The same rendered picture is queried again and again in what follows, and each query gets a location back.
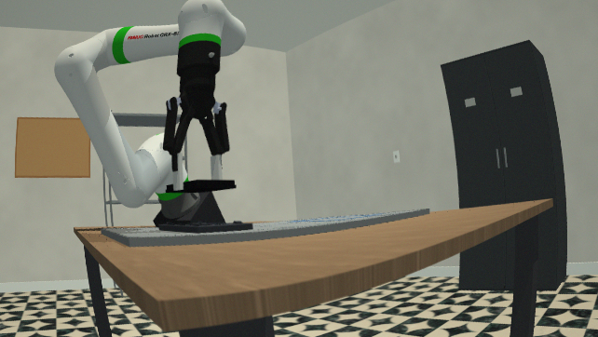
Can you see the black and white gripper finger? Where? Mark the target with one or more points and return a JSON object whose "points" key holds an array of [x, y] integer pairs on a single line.
{"points": [[173, 144], [216, 139]]}

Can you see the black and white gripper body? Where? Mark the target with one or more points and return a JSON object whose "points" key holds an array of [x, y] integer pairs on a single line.
{"points": [[199, 84]]}

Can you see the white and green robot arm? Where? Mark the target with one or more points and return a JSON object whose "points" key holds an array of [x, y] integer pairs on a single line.
{"points": [[135, 177]]}

